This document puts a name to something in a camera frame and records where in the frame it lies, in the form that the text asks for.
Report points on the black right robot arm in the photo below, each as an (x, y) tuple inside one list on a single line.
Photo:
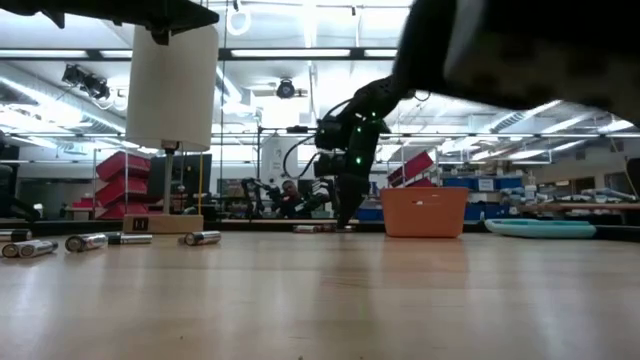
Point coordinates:
[(525, 50)]

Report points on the white cylinder table lamp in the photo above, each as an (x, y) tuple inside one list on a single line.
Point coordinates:
[(170, 90)]

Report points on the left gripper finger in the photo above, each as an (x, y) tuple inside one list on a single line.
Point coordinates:
[(192, 15)]

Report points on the blue storage bin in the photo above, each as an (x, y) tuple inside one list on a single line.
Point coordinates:
[(462, 183), (507, 183)]

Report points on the orange plastic bin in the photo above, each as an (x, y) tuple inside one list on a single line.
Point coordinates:
[(425, 220)]

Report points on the black aluminium table frame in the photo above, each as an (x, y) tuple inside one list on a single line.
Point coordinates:
[(250, 226)]

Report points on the black background robot arm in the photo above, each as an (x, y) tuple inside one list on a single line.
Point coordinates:
[(255, 192), (320, 192)]

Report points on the red storage bin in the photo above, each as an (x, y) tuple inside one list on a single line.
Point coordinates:
[(117, 210), (122, 190), (424, 183), (122, 167), (411, 167)]

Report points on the blue calculator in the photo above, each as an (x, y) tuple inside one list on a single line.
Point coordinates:
[(540, 229)]

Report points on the black ceiling spotlight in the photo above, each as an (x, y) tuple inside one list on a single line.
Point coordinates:
[(85, 82), (286, 89)]

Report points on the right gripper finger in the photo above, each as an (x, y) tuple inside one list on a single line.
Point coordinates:
[(351, 200)]

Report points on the wooden workbench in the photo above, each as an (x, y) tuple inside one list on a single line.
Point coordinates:
[(580, 206)]

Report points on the person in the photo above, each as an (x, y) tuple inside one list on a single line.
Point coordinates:
[(290, 195)]

